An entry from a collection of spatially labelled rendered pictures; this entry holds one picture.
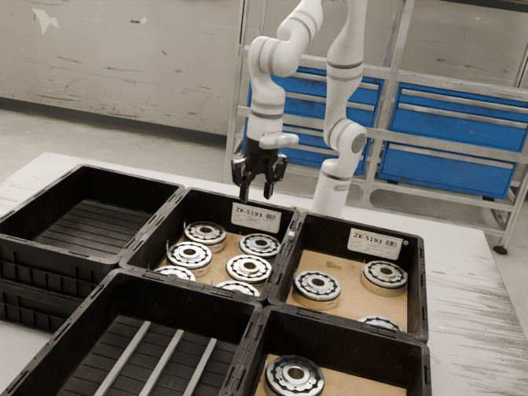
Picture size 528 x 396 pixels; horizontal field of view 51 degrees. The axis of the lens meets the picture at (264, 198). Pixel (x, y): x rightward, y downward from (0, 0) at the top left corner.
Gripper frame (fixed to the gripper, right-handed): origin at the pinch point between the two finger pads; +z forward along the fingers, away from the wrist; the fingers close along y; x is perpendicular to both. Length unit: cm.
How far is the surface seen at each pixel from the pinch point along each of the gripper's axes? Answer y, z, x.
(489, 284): -71, 30, 20
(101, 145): -46, 100, -272
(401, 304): -23.2, 17.2, 28.8
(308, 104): -122, 32, -143
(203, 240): 8.8, 14.4, -7.0
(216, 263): 8.2, 17.3, -0.6
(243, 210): -3.5, 9.9, -10.1
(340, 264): -20.2, 17.2, 10.6
